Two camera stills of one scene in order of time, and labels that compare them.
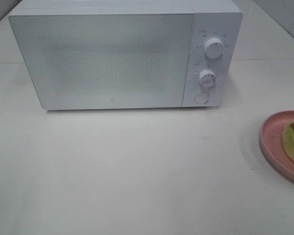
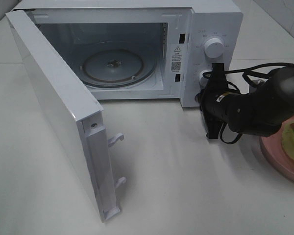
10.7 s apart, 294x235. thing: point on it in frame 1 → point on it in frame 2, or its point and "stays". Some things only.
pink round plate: [271, 144] stays
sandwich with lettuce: [292, 141] stays
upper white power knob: [213, 48] stays
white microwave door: [107, 60] → [73, 114]
